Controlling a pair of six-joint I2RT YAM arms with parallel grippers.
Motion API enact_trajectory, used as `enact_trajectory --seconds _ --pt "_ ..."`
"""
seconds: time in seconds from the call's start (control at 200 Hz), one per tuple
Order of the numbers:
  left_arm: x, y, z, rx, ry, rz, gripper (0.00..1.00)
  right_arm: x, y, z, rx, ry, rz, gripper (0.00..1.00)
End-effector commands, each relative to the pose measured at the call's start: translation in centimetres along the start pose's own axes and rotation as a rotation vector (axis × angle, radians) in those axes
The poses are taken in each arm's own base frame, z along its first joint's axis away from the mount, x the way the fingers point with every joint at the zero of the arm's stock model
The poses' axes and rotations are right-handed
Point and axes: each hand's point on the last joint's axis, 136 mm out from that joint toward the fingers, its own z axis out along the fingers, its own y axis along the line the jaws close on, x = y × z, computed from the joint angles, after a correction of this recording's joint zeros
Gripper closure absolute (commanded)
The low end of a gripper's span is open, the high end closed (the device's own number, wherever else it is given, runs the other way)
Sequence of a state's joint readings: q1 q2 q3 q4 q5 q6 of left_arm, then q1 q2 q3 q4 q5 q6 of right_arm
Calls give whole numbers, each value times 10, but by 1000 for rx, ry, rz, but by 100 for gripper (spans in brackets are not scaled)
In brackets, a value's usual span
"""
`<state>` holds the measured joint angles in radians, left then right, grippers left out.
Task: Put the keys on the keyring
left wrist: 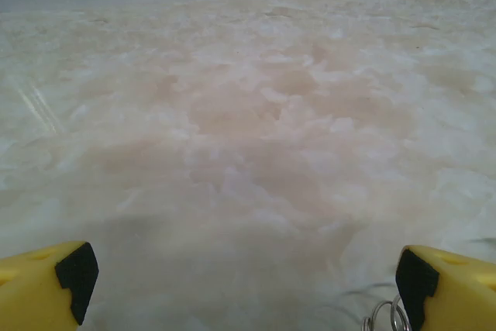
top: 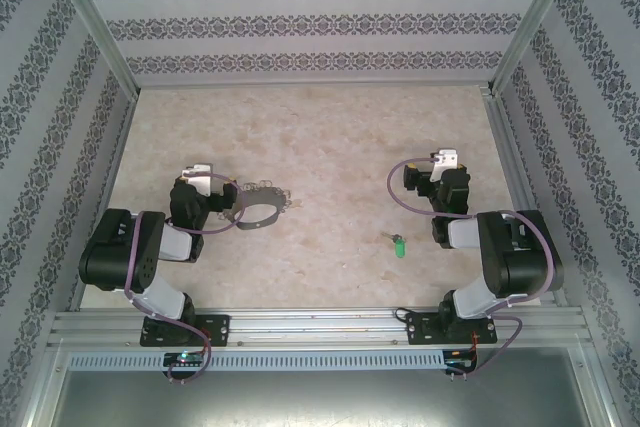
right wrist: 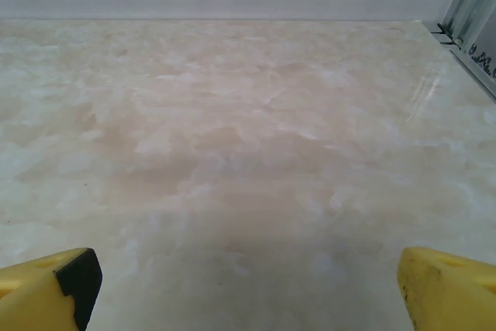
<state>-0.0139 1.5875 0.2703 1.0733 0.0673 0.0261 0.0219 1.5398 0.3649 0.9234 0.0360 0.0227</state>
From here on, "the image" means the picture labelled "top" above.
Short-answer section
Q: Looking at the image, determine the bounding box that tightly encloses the large grey keyring with loops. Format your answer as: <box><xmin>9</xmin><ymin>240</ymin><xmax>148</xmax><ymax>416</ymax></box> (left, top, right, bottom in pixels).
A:
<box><xmin>219</xmin><ymin>179</ymin><xmax>294</xmax><ymax>232</ymax></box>

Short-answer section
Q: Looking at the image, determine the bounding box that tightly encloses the key with green cap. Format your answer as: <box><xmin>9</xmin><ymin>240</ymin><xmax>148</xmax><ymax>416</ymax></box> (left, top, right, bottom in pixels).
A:
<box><xmin>380</xmin><ymin>230</ymin><xmax>409</xmax><ymax>259</ymax></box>

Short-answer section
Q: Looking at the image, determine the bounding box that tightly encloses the grey metal sheet panel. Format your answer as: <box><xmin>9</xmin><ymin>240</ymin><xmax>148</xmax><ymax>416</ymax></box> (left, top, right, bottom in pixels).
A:
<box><xmin>19</xmin><ymin>346</ymin><xmax>621</xmax><ymax>427</ymax></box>

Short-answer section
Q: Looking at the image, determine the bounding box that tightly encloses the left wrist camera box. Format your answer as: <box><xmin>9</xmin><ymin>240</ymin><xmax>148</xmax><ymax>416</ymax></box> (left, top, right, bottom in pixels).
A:
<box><xmin>180</xmin><ymin>163</ymin><xmax>215</xmax><ymax>197</ymax></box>

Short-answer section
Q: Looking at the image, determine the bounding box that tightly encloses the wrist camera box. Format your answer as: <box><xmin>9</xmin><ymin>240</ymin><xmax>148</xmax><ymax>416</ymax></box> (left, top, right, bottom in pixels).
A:
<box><xmin>180</xmin><ymin>163</ymin><xmax>215</xmax><ymax>197</ymax></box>
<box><xmin>432</xmin><ymin>148</ymin><xmax>459</xmax><ymax>182</ymax></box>

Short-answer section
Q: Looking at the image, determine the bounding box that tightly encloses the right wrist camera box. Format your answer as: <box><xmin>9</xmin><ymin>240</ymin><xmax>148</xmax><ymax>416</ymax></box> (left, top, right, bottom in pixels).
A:
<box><xmin>432</xmin><ymin>148</ymin><xmax>459</xmax><ymax>182</ymax></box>

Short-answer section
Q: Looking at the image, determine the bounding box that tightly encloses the aluminium table side rail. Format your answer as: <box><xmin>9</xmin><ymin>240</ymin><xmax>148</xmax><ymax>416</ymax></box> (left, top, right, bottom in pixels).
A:
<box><xmin>69</xmin><ymin>89</ymin><xmax>139</xmax><ymax>313</ymax></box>
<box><xmin>480</xmin><ymin>86</ymin><xmax>571</xmax><ymax>308</ymax></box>

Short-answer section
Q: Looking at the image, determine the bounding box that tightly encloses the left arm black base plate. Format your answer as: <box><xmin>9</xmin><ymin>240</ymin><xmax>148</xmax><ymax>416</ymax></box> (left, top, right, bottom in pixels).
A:
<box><xmin>139</xmin><ymin>314</ymin><xmax>231</xmax><ymax>348</ymax></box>

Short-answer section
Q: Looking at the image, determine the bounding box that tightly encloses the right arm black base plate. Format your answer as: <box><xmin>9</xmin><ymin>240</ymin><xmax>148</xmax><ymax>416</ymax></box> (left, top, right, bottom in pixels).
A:
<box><xmin>405</xmin><ymin>310</ymin><xmax>499</xmax><ymax>347</ymax></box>

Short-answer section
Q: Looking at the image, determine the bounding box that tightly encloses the aluminium mounting rail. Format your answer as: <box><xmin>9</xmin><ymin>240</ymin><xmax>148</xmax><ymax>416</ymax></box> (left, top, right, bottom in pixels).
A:
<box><xmin>47</xmin><ymin>304</ymin><xmax>586</xmax><ymax>349</ymax></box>

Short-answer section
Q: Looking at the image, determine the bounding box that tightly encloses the aluminium table back rail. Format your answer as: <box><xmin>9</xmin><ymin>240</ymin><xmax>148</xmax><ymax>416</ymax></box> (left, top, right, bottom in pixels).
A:
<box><xmin>137</xmin><ymin>77</ymin><xmax>494</xmax><ymax>90</ymax></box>

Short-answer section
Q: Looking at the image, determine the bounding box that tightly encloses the slotted grey cable duct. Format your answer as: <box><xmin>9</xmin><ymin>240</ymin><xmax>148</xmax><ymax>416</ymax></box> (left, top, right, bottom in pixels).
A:
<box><xmin>67</xmin><ymin>349</ymin><xmax>446</xmax><ymax>370</ymax></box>

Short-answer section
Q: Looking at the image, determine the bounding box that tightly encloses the aluminium corner post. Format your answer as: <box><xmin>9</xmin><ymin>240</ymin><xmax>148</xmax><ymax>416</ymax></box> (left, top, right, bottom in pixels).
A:
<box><xmin>487</xmin><ymin>0</ymin><xmax>586</xmax><ymax>96</ymax></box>
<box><xmin>39</xmin><ymin>0</ymin><xmax>142</xmax><ymax>101</ymax></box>

